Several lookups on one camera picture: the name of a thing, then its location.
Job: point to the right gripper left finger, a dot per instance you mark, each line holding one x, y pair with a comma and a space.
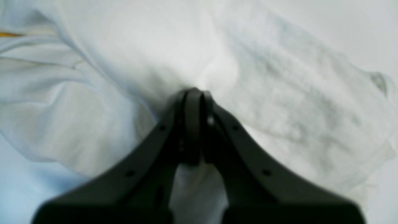
137, 190

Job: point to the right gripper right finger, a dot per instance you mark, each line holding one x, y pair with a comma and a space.
260, 190

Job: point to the white printed T-shirt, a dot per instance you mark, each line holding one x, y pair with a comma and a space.
84, 81

